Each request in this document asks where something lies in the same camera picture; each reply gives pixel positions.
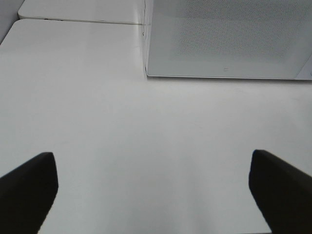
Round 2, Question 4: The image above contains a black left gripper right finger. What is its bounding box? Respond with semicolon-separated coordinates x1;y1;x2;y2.
249;150;312;234

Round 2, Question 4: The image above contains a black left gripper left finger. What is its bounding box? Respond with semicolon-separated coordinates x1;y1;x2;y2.
0;152;59;234

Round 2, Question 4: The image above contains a white microwave door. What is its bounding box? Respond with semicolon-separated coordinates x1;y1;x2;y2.
146;0;312;80

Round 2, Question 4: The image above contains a white microwave oven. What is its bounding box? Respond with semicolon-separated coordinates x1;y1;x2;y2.
142;0;312;80

